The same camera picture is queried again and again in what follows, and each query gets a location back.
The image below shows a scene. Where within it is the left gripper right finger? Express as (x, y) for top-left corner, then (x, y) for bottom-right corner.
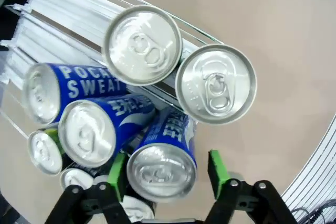
(204, 150), (297, 224)

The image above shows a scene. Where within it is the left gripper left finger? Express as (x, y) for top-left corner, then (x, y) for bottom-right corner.
(44, 152), (132, 224)

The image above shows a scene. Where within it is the blue Pocari Sweat can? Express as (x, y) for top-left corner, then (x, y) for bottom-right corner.
(126, 108), (198, 204)
(23, 62), (129, 125)
(58, 94), (157, 168)

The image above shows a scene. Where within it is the green Chilsung cider can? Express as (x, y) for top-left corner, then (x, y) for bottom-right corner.
(175, 44), (257, 125)
(103, 5), (183, 86)

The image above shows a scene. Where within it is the black cable bundle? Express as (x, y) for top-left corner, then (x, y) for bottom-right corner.
(291, 200), (336, 224)

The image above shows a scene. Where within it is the slotted aluminium base plate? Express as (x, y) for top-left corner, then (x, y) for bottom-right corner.
(280, 115), (336, 224)

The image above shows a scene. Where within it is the white wire can dispenser rack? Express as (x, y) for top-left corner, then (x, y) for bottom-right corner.
(0, 0), (226, 141)

